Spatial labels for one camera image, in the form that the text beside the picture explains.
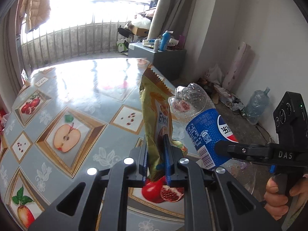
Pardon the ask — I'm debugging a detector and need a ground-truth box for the golden yellow snack wrapper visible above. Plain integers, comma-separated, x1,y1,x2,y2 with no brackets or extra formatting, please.
140,64,188,182

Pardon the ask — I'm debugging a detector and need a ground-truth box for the white plastic bag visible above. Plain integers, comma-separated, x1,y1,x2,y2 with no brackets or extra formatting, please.
204,64,223,83

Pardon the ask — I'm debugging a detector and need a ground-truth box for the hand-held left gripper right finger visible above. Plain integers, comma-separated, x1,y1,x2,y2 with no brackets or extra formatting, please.
162,135,282,231

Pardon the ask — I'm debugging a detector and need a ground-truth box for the open cardboard box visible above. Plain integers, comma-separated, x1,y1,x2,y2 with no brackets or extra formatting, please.
132,25,150,36

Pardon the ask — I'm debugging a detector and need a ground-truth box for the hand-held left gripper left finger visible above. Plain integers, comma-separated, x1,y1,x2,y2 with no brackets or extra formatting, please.
28,142,148,231

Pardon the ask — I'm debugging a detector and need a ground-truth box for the metal window railing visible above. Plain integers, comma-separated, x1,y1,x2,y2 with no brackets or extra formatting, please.
16,3,154,69

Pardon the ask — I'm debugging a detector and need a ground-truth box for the person's right hand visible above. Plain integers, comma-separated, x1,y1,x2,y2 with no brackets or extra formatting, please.
263,173,308,222

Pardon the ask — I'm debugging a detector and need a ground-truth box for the large clear water jug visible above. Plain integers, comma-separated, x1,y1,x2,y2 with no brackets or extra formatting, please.
244,87,270,125

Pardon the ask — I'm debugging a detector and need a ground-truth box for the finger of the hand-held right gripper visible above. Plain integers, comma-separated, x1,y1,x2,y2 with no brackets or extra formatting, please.
214,141,273,164

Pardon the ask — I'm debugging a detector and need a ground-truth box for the fruit print tablecloth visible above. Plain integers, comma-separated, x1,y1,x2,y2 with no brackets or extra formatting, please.
0,57,207,231

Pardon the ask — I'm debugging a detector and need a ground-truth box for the pink wallpaper roll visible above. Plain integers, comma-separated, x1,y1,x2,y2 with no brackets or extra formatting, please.
223,42,255,94

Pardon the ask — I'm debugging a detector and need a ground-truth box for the grey cabinet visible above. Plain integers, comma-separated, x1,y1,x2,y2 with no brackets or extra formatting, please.
128,43,187,81

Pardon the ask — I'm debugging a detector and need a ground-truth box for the beige puffer jacket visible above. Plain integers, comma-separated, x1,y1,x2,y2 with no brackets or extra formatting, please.
19,0,51,33

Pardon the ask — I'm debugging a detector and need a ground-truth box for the blue label plastic soda bottle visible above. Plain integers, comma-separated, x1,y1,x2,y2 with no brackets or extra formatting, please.
168,82,257,195

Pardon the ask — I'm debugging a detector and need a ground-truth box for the beige curtain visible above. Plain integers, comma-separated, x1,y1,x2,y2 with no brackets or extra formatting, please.
148,0,200,53

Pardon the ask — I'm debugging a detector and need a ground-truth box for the grey curtain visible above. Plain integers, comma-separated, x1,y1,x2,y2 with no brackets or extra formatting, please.
0,12,24,94

